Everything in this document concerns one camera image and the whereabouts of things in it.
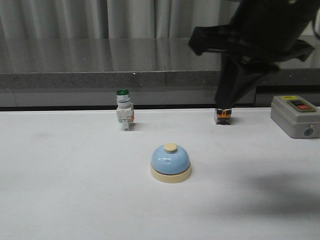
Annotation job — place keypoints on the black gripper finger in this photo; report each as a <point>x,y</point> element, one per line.
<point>238,76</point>

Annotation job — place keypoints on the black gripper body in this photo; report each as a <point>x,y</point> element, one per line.
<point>260,31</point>

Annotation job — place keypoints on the blue and cream desk bell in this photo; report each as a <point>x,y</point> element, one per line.
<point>170,163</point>

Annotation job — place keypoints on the dark granite counter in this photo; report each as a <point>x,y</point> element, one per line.
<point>85,74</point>

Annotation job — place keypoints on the grey curtain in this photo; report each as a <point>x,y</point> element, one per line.
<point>110,19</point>

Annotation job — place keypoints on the black selector switch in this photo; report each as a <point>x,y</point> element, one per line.
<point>223,116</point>

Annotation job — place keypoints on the grey start-stop switch box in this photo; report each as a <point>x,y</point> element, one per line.
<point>297,117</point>

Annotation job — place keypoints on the green pushbutton switch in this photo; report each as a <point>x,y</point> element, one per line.
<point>125,109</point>

